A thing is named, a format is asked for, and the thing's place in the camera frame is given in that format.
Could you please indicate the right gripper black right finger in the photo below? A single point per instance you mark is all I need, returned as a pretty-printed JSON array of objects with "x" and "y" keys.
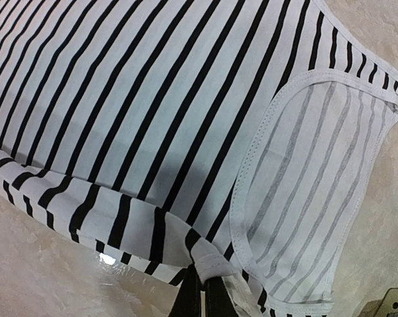
[{"x": 217, "y": 300}]

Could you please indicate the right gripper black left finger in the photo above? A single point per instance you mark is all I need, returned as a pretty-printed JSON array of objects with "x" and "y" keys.
[{"x": 188, "y": 300}]

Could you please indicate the black white striped shirt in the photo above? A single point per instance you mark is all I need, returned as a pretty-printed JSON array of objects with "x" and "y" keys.
[{"x": 237, "y": 136}]

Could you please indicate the white perforated laundry basket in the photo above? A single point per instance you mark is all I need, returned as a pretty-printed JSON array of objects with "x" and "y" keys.
[{"x": 389, "y": 304}]

